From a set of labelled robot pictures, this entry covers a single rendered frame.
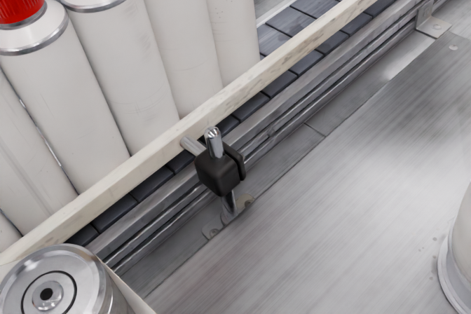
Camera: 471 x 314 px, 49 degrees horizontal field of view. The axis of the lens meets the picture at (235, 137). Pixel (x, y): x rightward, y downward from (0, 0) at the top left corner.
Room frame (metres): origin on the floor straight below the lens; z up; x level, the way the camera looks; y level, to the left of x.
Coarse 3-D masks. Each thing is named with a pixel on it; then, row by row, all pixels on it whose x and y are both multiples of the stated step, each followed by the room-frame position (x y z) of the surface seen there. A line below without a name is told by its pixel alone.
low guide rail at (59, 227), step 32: (352, 0) 0.41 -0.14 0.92; (320, 32) 0.38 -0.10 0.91; (256, 64) 0.35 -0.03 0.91; (288, 64) 0.35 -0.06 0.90; (224, 96) 0.31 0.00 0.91; (192, 128) 0.29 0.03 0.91; (128, 160) 0.26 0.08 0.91; (160, 160) 0.27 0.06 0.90; (96, 192) 0.24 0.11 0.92; (64, 224) 0.22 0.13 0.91; (0, 256) 0.20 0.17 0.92
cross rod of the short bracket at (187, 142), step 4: (184, 136) 0.28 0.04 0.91; (188, 136) 0.28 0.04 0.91; (180, 140) 0.28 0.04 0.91; (184, 140) 0.28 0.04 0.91; (188, 140) 0.28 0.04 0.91; (192, 140) 0.27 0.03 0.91; (196, 140) 0.28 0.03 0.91; (180, 144) 0.28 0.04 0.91; (184, 144) 0.27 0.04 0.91; (188, 144) 0.27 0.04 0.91; (192, 144) 0.27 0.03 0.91; (196, 144) 0.27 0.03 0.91; (200, 144) 0.27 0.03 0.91; (184, 148) 0.27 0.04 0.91; (188, 148) 0.27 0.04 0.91; (192, 148) 0.27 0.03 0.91; (196, 148) 0.27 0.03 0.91; (200, 148) 0.26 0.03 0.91; (204, 148) 0.26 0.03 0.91; (188, 152) 0.27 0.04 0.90; (192, 152) 0.26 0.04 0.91; (196, 152) 0.26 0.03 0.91; (200, 152) 0.26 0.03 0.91
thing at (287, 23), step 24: (312, 0) 0.47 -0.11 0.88; (336, 0) 0.47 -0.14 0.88; (384, 0) 0.45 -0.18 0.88; (264, 24) 0.45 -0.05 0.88; (288, 24) 0.44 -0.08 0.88; (360, 24) 0.42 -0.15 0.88; (264, 48) 0.41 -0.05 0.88; (288, 72) 0.37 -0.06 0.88; (264, 96) 0.34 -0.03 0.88; (240, 120) 0.32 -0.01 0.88; (168, 168) 0.28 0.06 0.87; (144, 192) 0.26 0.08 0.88; (120, 216) 0.24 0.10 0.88; (72, 240) 0.22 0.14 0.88
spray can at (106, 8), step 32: (64, 0) 0.29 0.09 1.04; (96, 0) 0.28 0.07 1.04; (128, 0) 0.29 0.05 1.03; (96, 32) 0.28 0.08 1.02; (128, 32) 0.29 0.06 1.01; (96, 64) 0.29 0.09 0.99; (128, 64) 0.28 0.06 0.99; (160, 64) 0.30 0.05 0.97; (128, 96) 0.28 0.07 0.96; (160, 96) 0.29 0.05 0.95; (128, 128) 0.29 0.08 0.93; (160, 128) 0.29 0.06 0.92
